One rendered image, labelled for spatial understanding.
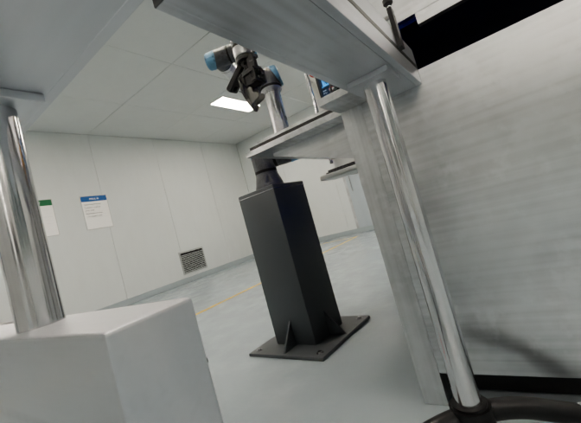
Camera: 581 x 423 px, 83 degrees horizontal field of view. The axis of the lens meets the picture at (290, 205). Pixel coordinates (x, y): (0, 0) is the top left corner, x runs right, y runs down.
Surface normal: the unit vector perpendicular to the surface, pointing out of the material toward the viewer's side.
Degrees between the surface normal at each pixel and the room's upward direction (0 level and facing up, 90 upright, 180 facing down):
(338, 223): 90
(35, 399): 90
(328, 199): 90
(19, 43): 180
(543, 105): 90
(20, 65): 180
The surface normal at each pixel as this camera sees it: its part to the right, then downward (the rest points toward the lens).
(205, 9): 0.26, 0.96
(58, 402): -0.55, 0.11
